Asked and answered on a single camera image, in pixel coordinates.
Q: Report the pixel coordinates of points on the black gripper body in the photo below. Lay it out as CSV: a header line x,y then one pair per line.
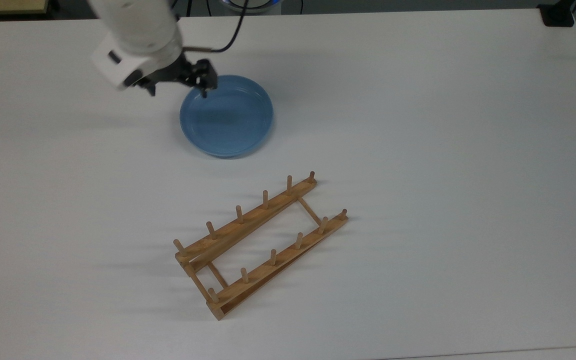
x,y
193,72

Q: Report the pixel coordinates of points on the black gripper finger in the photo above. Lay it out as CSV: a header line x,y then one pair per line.
x,y
204,90
150,90

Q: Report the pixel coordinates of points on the blue round plate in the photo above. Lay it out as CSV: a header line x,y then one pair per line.
x,y
228,120

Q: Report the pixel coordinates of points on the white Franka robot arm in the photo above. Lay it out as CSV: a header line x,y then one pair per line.
x,y
138,30

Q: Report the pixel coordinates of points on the wooden plate rack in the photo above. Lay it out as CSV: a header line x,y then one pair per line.
x,y
248,220

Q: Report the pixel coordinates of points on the wooden board edge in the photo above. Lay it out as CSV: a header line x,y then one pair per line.
x,y
3,6

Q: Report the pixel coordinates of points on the black camera stand pole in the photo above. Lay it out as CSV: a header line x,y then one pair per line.
x,y
557,15

